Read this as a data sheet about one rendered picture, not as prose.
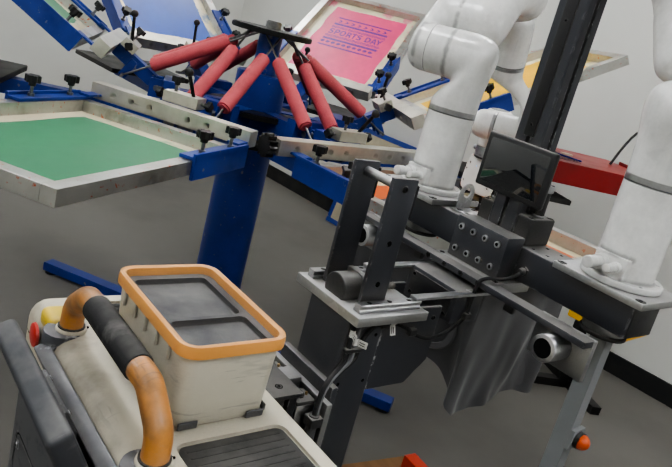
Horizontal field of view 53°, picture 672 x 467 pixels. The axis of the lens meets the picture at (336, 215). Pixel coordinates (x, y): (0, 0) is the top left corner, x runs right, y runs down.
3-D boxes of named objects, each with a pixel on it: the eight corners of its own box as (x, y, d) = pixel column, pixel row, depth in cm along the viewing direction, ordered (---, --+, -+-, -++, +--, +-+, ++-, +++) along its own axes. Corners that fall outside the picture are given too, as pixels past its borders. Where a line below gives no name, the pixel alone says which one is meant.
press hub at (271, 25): (268, 352, 294) (346, 40, 259) (187, 366, 267) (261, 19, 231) (220, 310, 322) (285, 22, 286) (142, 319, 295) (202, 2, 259)
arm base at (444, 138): (418, 195, 129) (442, 116, 125) (377, 174, 138) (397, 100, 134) (471, 198, 139) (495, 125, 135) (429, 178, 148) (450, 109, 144)
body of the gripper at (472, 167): (465, 148, 188) (455, 186, 191) (495, 159, 181) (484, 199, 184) (482, 147, 193) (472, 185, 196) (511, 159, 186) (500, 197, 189)
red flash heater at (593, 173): (599, 180, 332) (608, 156, 329) (658, 208, 289) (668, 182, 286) (486, 154, 317) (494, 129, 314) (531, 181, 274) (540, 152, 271)
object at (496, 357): (534, 392, 203) (583, 260, 191) (438, 424, 172) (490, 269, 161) (525, 387, 205) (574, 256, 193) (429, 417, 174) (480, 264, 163)
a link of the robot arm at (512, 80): (487, 64, 165) (470, 140, 177) (540, 76, 161) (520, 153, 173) (494, 53, 171) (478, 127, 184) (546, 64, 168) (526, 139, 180)
